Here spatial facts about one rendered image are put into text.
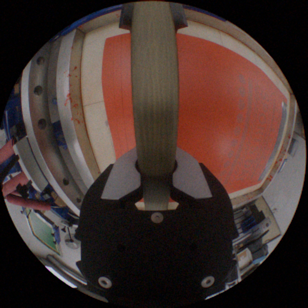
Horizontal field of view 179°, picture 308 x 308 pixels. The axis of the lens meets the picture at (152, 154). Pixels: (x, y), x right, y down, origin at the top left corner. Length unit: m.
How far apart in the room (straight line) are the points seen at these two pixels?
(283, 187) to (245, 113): 3.73
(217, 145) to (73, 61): 0.32
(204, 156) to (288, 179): 3.69
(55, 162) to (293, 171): 3.95
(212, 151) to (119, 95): 0.21
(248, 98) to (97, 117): 0.31
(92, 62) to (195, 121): 0.22
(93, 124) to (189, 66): 0.20
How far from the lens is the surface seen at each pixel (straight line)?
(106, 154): 0.22
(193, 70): 0.19
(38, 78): 0.25
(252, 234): 1.01
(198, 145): 0.20
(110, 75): 0.19
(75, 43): 0.24
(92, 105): 0.20
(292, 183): 3.82
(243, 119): 0.25
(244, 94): 0.25
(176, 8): 0.17
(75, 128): 0.19
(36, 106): 0.23
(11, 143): 0.44
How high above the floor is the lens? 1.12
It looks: 59 degrees down
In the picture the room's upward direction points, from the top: 177 degrees counter-clockwise
